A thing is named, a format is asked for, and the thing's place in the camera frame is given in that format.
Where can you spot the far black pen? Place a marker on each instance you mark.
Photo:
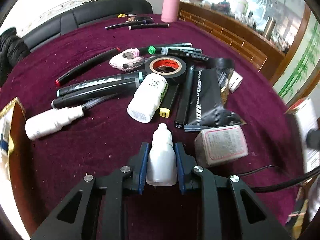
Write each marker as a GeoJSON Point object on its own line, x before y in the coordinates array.
{"type": "Point", "coordinates": [125, 24]}

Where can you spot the teal capped black marker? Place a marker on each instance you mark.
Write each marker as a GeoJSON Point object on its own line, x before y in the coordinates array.
{"type": "Point", "coordinates": [99, 81]}

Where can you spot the pink fluffy keychain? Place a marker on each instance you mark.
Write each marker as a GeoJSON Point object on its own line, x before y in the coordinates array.
{"type": "Point", "coordinates": [122, 60]}

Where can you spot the white pill bottle green label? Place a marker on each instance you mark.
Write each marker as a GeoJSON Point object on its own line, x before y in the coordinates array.
{"type": "Point", "coordinates": [147, 98]}

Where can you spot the yellow capped black marker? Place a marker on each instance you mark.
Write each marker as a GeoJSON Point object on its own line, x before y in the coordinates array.
{"type": "Point", "coordinates": [168, 101]}

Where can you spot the green capped black marker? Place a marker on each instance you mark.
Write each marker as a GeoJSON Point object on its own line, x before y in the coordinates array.
{"type": "Point", "coordinates": [157, 49]}

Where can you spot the blue capped black marker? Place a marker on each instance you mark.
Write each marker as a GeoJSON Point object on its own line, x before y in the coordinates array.
{"type": "Point", "coordinates": [179, 50]}

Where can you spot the far black marker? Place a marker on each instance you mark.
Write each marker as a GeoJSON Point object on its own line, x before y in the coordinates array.
{"type": "Point", "coordinates": [149, 26]}

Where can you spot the small white dropper bottle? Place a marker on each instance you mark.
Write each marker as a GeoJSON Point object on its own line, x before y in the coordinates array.
{"type": "Point", "coordinates": [161, 168]}

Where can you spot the pink thermos bottle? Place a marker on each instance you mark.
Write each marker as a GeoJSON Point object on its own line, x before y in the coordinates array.
{"type": "Point", "coordinates": [170, 11]}

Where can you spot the long black marker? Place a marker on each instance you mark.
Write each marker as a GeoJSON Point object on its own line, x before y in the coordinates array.
{"type": "Point", "coordinates": [183, 104]}

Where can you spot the red capped black marker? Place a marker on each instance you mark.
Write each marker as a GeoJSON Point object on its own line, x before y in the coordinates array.
{"type": "Point", "coordinates": [86, 66]}

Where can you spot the key bunch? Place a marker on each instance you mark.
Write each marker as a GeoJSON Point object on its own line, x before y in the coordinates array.
{"type": "Point", "coordinates": [133, 19]}

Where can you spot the white spray bottle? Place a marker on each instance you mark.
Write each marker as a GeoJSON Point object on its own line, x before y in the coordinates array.
{"type": "Point", "coordinates": [51, 121]}

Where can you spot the pink bordered white box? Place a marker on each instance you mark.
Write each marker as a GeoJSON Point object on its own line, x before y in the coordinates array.
{"type": "Point", "coordinates": [215, 146]}

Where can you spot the black leather sofa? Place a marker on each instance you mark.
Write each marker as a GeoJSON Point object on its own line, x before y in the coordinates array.
{"type": "Point", "coordinates": [78, 17]}

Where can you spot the wooden headboard brick pattern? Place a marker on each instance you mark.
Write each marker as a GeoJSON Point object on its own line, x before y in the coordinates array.
{"type": "Point", "coordinates": [256, 49]}

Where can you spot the black tape roll red core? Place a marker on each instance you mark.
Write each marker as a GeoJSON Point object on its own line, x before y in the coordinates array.
{"type": "Point", "coordinates": [169, 67]}

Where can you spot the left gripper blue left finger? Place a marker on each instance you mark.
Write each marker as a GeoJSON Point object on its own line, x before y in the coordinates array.
{"type": "Point", "coordinates": [142, 165]}

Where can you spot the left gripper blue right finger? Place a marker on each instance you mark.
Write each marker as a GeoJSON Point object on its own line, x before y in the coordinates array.
{"type": "Point", "coordinates": [180, 155]}

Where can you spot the yellow white object on sofa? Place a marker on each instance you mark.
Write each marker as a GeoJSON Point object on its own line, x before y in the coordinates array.
{"type": "Point", "coordinates": [126, 15]}

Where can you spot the black foil snack bag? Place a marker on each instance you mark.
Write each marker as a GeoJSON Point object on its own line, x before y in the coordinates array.
{"type": "Point", "coordinates": [206, 109]}

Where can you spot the maroon velvet cloth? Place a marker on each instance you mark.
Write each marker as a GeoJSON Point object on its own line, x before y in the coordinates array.
{"type": "Point", "coordinates": [107, 137]}

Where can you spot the dark grey marker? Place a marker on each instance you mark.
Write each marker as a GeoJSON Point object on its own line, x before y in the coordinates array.
{"type": "Point", "coordinates": [81, 96]}

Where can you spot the woman in black jacket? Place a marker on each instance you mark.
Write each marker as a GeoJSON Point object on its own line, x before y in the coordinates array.
{"type": "Point", "coordinates": [13, 50]}

